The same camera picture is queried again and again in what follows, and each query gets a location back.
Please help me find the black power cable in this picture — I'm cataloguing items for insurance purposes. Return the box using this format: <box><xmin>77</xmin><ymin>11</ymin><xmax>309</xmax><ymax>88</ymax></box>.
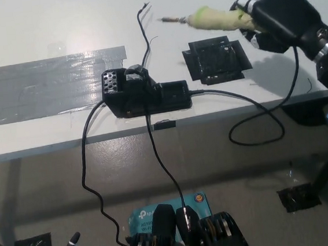
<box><xmin>74</xmin><ymin>101</ymin><xmax>132</xmax><ymax>246</ymax></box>

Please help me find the black soldering station base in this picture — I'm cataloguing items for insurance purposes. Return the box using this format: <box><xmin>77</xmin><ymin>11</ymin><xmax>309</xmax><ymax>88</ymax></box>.
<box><xmin>100</xmin><ymin>58</ymin><xmax>193</xmax><ymax>122</ymax></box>

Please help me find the short black wire scrap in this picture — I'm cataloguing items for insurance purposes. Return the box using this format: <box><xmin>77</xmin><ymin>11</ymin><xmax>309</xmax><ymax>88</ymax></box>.
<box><xmin>304</xmin><ymin>77</ymin><xmax>314</xmax><ymax>94</ymax></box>

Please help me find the black robot torso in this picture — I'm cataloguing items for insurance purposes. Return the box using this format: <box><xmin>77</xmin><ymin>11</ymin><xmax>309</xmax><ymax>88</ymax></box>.
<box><xmin>121</xmin><ymin>196</ymin><xmax>251</xmax><ymax>246</ymax></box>

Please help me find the thin black frayed cable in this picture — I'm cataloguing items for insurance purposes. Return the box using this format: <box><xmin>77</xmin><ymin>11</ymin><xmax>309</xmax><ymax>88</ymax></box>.
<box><xmin>135</xmin><ymin>0</ymin><xmax>190</xmax><ymax>218</ymax></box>

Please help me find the teal router box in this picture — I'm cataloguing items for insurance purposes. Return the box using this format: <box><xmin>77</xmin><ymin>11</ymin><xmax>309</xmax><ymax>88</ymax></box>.
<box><xmin>126</xmin><ymin>192</ymin><xmax>216</xmax><ymax>246</ymax></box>

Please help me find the tape-wrapped soldering iron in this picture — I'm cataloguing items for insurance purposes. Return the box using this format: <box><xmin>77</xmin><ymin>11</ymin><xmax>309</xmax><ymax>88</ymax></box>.
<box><xmin>156</xmin><ymin>1</ymin><xmax>262</xmax><ymax>43</ymax></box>

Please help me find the black iron holder pad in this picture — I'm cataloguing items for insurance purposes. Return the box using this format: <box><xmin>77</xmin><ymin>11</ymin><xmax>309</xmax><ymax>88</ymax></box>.
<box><xmin>180</xmin><ymin>33</ymin><xmax>254</xmax><ymax>88</ymax></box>

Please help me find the grey duct tape patch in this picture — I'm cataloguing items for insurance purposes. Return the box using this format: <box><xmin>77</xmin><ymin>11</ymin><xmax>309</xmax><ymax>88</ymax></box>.
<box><xmin>0</xmin><ymin>46</ymin><xmax>134</xmax><ymax>127</ymax></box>

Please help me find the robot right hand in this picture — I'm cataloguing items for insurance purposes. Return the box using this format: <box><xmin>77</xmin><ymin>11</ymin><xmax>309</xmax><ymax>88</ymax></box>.
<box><xmin>229</xmin><ymin>0</ymin><xmax>328</xmax><ymax>58</ymax></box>

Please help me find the small black tape strip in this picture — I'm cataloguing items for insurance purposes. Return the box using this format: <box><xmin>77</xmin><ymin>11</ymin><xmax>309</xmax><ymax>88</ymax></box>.
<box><xmin>153</xmin><ymin>119</ymin><xmax>177</xmax><ymax>131</ymax></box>

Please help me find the clear plastic scrap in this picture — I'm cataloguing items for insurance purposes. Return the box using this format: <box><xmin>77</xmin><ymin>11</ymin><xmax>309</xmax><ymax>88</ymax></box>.
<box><xmin>285</xmin><ymin>161</ymin><xmax>298</xmax><ymax>184</ymax></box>

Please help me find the black under-table bracket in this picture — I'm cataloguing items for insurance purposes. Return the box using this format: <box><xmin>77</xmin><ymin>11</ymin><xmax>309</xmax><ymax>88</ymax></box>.
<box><xmin>281</xmin><ymin>100</ymin><xmax>328</xmax><ymax>131</ymax></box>

